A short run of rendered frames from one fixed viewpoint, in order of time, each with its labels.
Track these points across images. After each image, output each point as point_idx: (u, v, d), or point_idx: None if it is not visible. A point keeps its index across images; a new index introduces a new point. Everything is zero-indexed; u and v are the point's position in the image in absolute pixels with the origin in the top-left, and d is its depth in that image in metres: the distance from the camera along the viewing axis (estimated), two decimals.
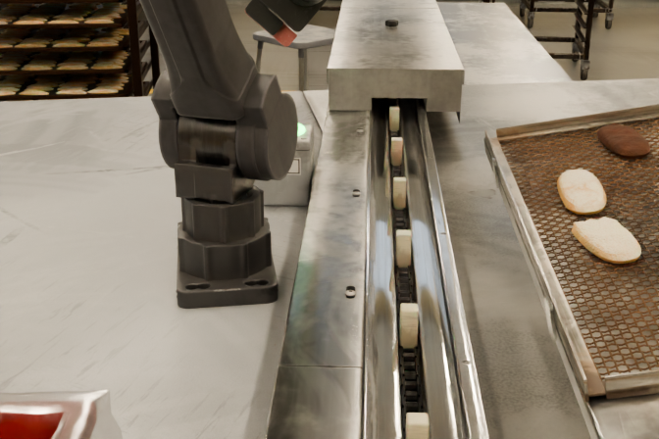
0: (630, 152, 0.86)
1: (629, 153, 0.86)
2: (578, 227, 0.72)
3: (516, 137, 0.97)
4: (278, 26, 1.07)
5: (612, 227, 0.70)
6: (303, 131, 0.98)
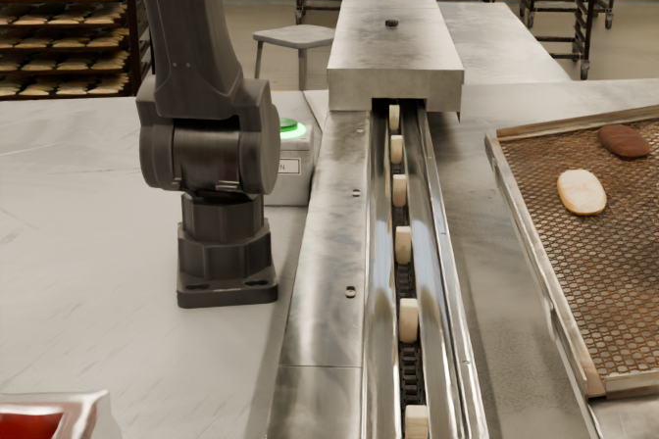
0: (630, 152, 0.86)
1: (629, 153, 0.86)
2: None
3: (516, 137, 0.97)
4: None
5: None
6: (303, 131, 0.98)
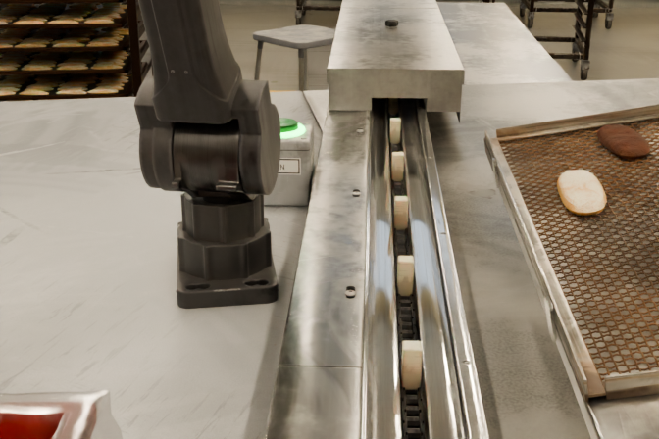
0: (630, 152, 0.86)
1: (629, 153, 0.86)
2: None
3: (516, 137, 0.97)
4: None
5: None
6: (303, 131, 0.98)
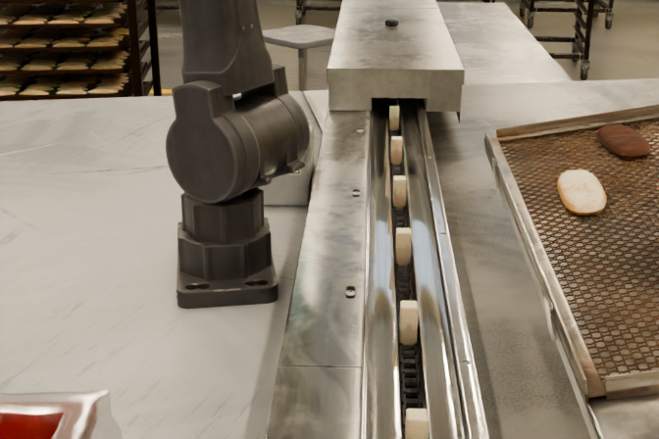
0: (630, 152, 0.86)
1: (629, 153, 0.86)
2: None
3: (516, 137, 0.97)
4: None
5: None
6: None
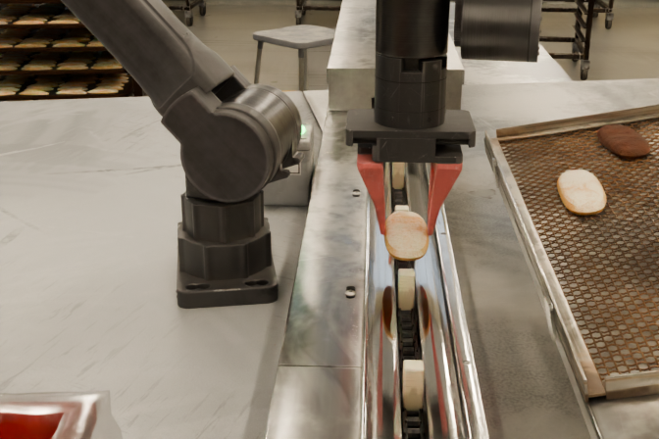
0: (630, 152, 0.86)
1: (629, 153, 0.86)
2: None
3: (516, 137, 0.97)
4: None
5: None
6: (303, 131, 0.98)
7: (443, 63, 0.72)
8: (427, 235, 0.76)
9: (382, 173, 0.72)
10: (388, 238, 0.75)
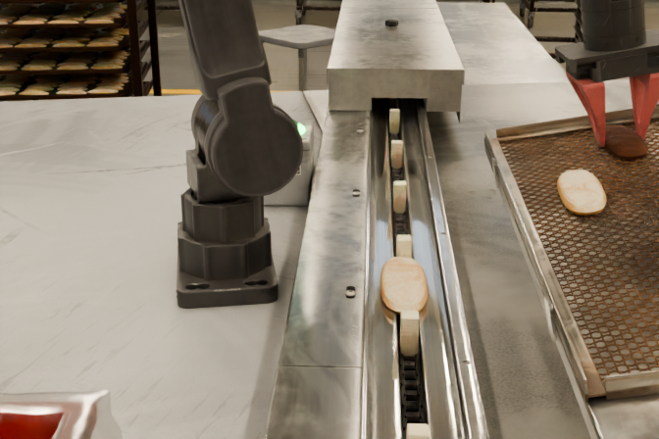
0: (628, 152, 0.86)
1: (627, 154, 0.86)
2: None
3: (516, 137, 0.97)
4: None
5: None
6: (303, 131, 0.98)
7: None
8: (425, 285, 0.73)
9: (604, 91, 0.85)
10: (385, 289, 0.72)
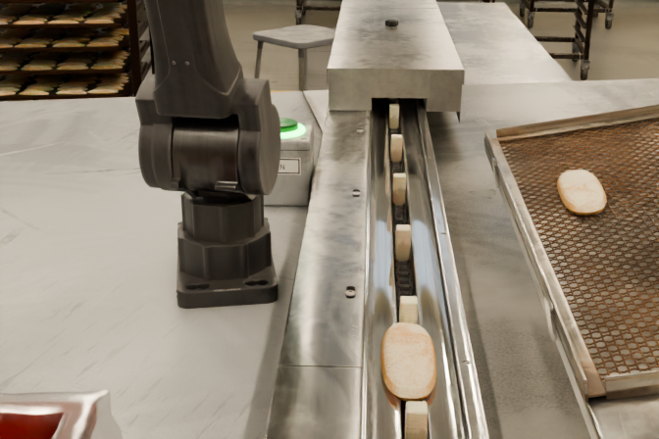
0: None
1: None
2: None
3: (516, 137, 0.97)
4: None
5: None
6: (303, 131, 0.98)
7: None
8: (433, 362, 0.62)
9: None
10: (386, 367, 0.61)
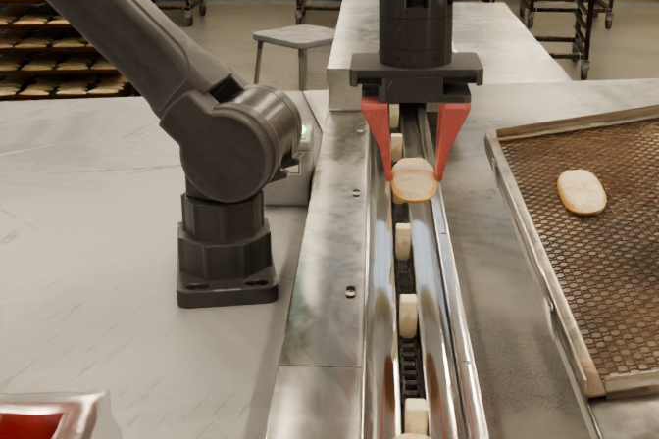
0: None
1: None
2: None
3: (516, 137, 0.97)
4: (452, 82, 0.73)
5: None
6: (303, 131, 0.98)
7: (449, 1, 0.70)
8: None
9: (387, 115, 0.70)
10: None
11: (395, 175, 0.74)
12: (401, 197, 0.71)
